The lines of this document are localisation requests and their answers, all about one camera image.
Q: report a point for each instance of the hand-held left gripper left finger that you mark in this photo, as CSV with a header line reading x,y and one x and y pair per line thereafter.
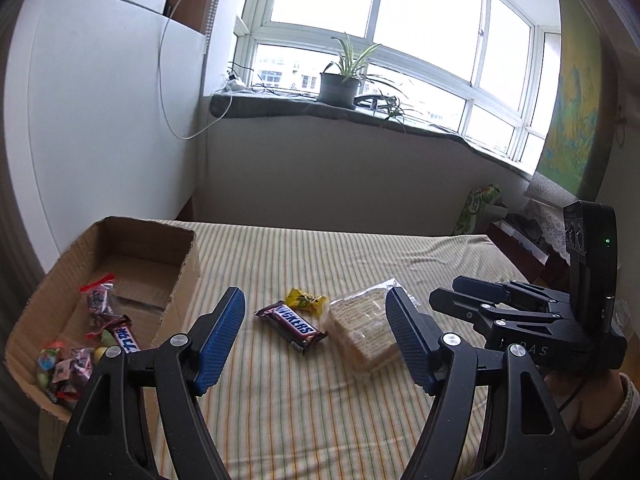
x,y
220,345

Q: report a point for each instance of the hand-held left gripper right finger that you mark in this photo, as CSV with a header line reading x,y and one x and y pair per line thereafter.
x,y
410,345

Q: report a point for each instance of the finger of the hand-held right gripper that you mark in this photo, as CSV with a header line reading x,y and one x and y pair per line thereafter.
x,y
455,304
485,289

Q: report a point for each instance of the sandwich bread packet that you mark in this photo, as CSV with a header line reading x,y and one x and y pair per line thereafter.
x,y
360,325

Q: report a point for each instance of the brown chocolate bar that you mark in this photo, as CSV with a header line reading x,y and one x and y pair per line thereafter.
x,y
292,327

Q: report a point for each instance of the dark chocolate bar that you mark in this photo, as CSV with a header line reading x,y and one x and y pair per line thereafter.
x,y
127,341

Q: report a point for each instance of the yellow candy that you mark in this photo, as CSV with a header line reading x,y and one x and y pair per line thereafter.
x,y
305,301

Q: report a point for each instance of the red-edged clear snack packet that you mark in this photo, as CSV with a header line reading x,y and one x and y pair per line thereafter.
x,y
107,324
97,297
62,397

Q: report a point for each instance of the green candy clear wrapper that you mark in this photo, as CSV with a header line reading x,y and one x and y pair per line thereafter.
x,y
103,344

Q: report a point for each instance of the cardboard box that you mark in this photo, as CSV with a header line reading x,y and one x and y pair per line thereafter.
x,y
145,250

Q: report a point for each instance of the pink snack packet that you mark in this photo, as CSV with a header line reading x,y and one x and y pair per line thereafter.
x,y
80,360

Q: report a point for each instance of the colourful candy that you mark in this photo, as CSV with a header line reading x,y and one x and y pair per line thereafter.
x,y
50,352

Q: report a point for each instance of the green candy packet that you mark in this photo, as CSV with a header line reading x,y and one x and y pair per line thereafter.
x,y
44,375

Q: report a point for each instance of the person's right forearm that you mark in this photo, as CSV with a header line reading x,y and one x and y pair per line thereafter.
x,y
620,405

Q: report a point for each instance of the brown bedside cabinet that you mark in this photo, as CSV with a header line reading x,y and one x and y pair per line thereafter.
x,y
520,245

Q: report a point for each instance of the green printed bag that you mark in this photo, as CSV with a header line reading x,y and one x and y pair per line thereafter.
x,y
475,210

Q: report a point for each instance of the white lace cloth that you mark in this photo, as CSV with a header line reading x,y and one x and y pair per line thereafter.
x,y
545,200

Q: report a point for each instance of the striped bed sheet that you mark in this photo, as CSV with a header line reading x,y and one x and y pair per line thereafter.
x,y
300,410

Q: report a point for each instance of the small spider plant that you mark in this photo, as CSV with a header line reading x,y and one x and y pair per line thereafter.
x,y
395,110

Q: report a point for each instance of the potted plant dark pot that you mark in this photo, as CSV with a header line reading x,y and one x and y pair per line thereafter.
x,y
337,90

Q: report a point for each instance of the white power adapter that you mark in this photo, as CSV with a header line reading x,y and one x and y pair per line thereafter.
x,y
232,82

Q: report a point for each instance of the white wardrobe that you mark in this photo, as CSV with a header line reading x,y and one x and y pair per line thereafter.
x,y
100,110

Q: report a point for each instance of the white framed window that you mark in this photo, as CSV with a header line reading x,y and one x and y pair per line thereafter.
x,y
425,20

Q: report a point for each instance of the wall poster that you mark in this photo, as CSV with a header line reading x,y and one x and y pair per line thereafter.
x,y
575,110

